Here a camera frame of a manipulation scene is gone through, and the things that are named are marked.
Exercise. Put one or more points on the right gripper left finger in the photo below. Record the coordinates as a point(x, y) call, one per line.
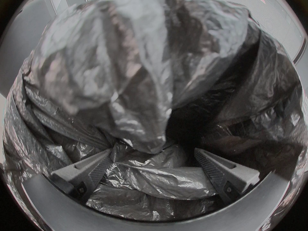
point(89, 174)

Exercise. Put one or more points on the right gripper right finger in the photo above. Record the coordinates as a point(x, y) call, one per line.
point(216, 174)

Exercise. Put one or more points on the black plastic bag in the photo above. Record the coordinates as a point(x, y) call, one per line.
point(108, 68)

